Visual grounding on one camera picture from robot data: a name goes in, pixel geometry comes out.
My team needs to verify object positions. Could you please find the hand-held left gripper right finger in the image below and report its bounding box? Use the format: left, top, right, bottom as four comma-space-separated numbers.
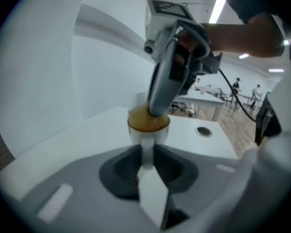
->
153, 144, 241, 219

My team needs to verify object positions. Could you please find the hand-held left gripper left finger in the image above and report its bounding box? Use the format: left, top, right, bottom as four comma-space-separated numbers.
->
21, 144, 160, 229

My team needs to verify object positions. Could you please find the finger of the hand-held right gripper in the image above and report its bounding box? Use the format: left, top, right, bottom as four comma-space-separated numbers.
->
147, 57, 184, 118

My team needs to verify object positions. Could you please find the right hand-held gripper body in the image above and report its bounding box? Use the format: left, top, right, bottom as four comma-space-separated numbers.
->
143, 0, 223, 99

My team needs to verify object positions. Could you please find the white cup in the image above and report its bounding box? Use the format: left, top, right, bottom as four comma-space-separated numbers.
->
127, 105, 171, 170

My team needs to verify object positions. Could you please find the person's right forearm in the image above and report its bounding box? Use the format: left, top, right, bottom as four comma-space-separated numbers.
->
203, 11, 286, 58

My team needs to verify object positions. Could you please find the person's right hand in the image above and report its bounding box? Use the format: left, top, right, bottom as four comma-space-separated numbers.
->
174, 24, 215, 66

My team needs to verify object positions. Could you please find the black office chair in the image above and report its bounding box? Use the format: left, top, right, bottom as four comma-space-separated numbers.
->
170, 101, 185, 114

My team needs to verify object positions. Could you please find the white office chair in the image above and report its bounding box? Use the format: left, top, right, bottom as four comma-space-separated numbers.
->
187, 102, 197, 118

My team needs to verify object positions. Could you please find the white background table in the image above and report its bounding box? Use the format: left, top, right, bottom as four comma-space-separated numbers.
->
173, 88, 226, 122

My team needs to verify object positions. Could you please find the long ceiling light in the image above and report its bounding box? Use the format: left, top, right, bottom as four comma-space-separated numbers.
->
208, 0, 226, 24

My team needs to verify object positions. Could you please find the person's dark sleeve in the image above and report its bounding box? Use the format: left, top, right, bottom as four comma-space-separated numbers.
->
214, 0, 286, 24

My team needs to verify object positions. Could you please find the black monitor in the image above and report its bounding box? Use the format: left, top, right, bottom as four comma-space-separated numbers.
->
254, 91, 283, 147

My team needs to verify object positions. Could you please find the narrow background table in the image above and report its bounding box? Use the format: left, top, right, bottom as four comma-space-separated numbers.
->
235, 93, 265, 108

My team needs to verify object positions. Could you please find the black cable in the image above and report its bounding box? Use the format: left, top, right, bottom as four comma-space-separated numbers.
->
217, 67, 258, 121

